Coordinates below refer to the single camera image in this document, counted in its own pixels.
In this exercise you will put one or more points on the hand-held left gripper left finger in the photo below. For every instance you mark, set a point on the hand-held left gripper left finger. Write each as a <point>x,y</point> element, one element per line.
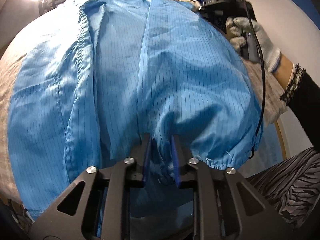
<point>146,160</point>

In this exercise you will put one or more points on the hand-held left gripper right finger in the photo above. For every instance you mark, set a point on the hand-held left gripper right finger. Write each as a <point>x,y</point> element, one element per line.
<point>175,162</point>

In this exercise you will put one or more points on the light blue work coat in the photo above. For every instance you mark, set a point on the light blue work coat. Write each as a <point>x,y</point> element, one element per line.
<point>125,80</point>

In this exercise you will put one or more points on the person's right forearm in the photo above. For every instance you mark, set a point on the person's right forearm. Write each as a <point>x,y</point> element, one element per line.
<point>305,100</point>

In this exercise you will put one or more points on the person's right hand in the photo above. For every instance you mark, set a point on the person's right hand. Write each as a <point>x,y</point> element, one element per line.
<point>266,43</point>

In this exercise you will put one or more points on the white folded garment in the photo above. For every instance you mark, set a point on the white folded garment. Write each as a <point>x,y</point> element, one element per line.
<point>190,0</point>

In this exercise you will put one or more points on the blue round floor mat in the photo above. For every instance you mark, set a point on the blue round floor mat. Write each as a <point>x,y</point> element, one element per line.
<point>275,145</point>

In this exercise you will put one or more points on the person's striped pants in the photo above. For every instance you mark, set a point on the person's striped pants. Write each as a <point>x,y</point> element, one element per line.
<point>295,187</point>

